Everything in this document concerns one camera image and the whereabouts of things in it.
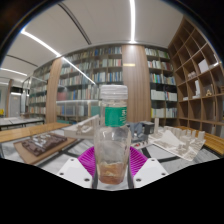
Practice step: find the ceiling light strips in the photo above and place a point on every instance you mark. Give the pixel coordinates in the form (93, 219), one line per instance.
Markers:
(132, 20)

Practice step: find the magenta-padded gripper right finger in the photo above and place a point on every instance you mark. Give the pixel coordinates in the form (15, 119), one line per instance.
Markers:
(138, 160)

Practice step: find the clear green-labelled drink bottle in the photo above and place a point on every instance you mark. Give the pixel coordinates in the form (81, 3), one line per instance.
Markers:
(112, 150)

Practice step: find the curved wooden slatted bench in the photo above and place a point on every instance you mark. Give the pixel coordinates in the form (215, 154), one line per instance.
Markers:
(213, 140)
(26, 131)

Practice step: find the wall bookshelf full of books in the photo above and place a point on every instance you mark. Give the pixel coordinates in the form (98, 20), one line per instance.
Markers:
(106, 70)

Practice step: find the white ramp architectural model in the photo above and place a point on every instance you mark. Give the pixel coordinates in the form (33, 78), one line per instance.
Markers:
(81, 128)

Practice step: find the wooden cubby shelf unit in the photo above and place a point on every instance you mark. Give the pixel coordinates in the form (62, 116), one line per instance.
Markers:
(196, 83)

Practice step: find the white block architectural model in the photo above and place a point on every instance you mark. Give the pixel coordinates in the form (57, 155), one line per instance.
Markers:
(176, 141)

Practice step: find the brown model on wooden board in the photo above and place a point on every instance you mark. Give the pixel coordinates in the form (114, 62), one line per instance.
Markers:
(43, 145)

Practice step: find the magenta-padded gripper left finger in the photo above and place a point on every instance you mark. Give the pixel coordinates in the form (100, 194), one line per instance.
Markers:
(86, 160)

